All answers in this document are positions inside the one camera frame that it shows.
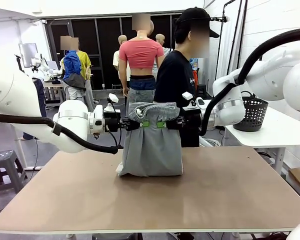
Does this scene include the person in black t-shirt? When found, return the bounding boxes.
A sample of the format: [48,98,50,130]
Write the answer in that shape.
[153,19,211,148]

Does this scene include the black floor cables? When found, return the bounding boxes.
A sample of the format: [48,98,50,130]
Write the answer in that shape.
[249,231,292,240]

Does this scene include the grey wall monitor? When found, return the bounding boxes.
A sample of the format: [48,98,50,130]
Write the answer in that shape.
[18,42,39,69]

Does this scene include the white side table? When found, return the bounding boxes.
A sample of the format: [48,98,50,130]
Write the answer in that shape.
[223,99,300,176]

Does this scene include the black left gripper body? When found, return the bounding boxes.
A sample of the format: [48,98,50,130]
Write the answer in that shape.
[103,111,123,133]

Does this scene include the grey training pants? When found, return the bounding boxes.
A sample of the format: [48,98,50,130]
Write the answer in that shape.
[115,101,184,178]

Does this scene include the mannequin with floral shirt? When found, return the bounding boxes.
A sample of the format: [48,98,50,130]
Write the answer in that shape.
[189,57,200,71]

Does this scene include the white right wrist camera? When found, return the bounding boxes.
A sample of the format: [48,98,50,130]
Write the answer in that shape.
[181,91,206,111]

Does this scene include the blue jeans mannequin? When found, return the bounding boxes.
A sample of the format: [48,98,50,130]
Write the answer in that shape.
[21,77,48,141]

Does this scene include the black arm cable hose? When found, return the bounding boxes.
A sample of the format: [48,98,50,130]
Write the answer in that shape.
[0,102,124,155]
[198,28,300,138]

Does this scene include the black tripod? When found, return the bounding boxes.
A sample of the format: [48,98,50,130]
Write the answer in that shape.
[14,54,26,74]

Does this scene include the black light stand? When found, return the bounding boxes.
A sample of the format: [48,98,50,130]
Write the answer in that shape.
[214,0,249,84]

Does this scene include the cluttered background table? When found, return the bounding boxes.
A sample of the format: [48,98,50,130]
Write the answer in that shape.
[42,80,66,108]

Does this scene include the grey plastic stool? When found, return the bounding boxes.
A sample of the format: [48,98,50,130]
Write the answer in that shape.
[0,149,28,200]

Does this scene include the bald mannequin cream shirt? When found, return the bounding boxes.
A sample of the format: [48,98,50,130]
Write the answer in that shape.
[112,34,128,76]

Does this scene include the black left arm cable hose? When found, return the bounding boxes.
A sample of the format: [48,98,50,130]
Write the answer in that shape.
[0,102,124,155]

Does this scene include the mannequin with yellow shirt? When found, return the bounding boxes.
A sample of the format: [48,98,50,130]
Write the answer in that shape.
[76,49,95,111]

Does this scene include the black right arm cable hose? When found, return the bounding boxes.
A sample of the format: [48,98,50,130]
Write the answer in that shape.
[198,28,300,138]

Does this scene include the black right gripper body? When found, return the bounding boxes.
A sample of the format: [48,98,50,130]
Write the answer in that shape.
[181,109,203,131]

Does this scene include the small white humanoid robot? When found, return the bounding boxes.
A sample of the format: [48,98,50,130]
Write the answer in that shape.
[30,52,64,81]

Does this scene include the black perforated plastic basket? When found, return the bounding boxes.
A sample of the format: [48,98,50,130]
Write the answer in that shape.
[232,90,269,133]

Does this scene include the mannequin with red top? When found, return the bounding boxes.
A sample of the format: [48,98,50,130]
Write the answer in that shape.
[118,13,166,116]

